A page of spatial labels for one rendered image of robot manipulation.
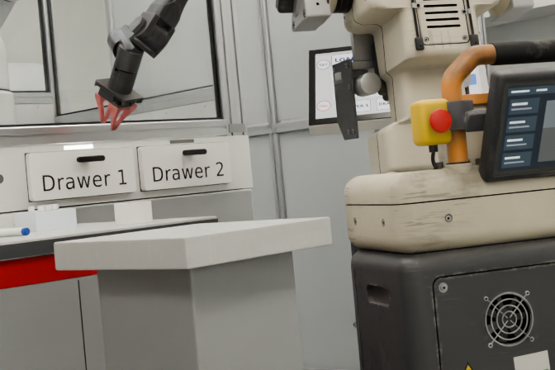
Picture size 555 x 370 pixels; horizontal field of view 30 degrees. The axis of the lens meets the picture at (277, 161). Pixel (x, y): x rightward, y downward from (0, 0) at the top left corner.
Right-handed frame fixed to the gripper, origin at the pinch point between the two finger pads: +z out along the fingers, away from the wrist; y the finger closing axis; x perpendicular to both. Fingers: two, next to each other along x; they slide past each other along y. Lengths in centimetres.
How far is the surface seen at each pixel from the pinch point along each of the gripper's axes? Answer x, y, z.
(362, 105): -83, -19, -5
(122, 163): -8.3, -0.9, 12.0
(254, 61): -175, 80, 38
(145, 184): -13.9, -5.3, 16.5
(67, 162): 6.9, 2.9, 11.1
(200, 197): -31.9, -10.2, 21.2
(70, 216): 35.0, -26.4, 1.6
